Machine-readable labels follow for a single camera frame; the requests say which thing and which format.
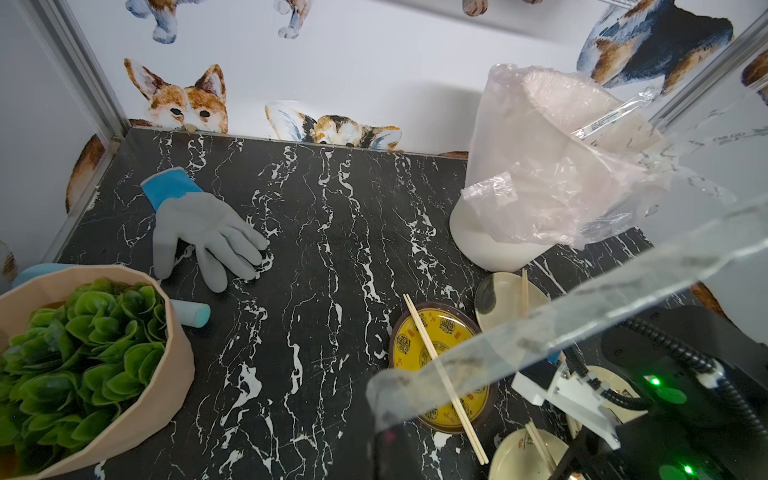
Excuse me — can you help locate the grey blue work glove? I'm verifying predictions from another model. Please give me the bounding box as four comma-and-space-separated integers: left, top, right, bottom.
141, 167, 269, 293

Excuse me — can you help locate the brown pot green plant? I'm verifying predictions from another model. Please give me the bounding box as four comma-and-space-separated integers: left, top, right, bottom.
1, 265, 195, 479

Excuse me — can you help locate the cream plate front right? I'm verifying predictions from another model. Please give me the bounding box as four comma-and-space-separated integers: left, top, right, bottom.
566, 365, 647, 439

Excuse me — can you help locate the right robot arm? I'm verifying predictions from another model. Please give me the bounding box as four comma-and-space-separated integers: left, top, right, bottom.
552, 306, 767, 479

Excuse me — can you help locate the dark yellow patterned plate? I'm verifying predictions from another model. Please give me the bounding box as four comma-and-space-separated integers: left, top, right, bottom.
388, 302, 498, 436

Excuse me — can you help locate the pink trash bin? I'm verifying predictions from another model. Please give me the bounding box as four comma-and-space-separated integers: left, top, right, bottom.
448, 67, 667, 274

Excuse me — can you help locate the cream plate back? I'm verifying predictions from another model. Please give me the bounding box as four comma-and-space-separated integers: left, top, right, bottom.
474, 272, 524, 332

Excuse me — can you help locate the cream plate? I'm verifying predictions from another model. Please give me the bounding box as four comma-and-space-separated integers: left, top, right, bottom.
489, 428, 550, 480
474, 272, 524, 332
566, 365, 647, 439

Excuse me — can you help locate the bare wooden chopsticks pair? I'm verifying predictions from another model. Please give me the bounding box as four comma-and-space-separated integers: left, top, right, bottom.
403, 294, 490, 465

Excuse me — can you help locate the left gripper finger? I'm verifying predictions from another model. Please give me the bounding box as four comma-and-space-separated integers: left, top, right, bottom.
371, 424, 427, 480

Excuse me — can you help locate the cream plate front left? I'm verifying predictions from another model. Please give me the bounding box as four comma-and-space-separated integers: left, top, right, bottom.
489, 428, 550, 480

